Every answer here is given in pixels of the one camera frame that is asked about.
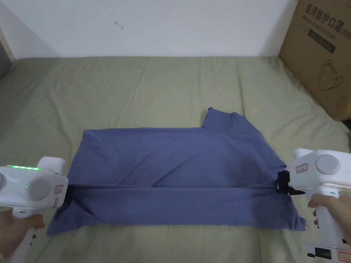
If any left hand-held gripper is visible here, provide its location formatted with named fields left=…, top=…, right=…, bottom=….
left=0, top=156, right=73, bottom=263

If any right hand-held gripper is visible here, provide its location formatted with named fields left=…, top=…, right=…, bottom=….
left=275, top=148, right=351, bottom=263

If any dark blue shirt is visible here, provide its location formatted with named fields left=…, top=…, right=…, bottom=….
left=46, top=107, right=307, bottom=237

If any person's right hand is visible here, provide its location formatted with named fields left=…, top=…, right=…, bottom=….
left=307, top=193, right=351, bottom=242

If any person's left hand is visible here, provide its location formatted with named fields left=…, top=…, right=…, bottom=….
left=0, top=210, right=46, bottom=263

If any brown cardboard carton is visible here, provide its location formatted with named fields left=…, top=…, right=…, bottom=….
left=278, top=0, right=351, bottom=122

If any bed with pale green sheet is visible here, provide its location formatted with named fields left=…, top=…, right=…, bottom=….
left=0, top=56, right=351, bottom=263

